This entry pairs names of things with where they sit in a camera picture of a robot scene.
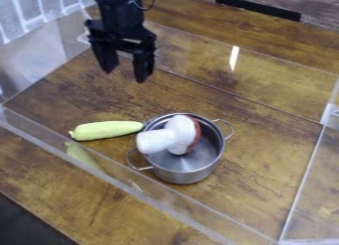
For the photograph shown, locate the clear acrylic enclosure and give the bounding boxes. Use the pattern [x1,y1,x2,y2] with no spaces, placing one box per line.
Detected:
[0,0,339,245]

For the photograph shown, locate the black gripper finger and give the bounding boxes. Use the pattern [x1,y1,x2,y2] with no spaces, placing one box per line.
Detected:
[90,42,118,73]
[132,50,154,83]

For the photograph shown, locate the white mesh curtain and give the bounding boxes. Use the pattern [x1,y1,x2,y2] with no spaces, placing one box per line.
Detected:
[0,0,93,47]

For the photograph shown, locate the white and brown toy mushroom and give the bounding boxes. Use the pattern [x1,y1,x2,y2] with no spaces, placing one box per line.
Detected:
[136,115,201,155]

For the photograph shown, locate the black bar in background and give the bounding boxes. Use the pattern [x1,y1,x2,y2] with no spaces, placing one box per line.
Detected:
[214,0,301,22]

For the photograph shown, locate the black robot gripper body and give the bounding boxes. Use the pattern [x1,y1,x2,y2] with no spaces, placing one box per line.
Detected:
[84,0,158,57]

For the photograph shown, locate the yellow-green toy corn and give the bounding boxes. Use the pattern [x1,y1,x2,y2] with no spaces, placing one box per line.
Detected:
[69,121,142,141]

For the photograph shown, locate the silver metal pot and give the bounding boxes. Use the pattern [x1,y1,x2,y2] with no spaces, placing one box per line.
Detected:
[126,113,234,184]

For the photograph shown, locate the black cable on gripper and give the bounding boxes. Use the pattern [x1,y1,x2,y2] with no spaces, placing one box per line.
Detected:
[129,0,156,11]

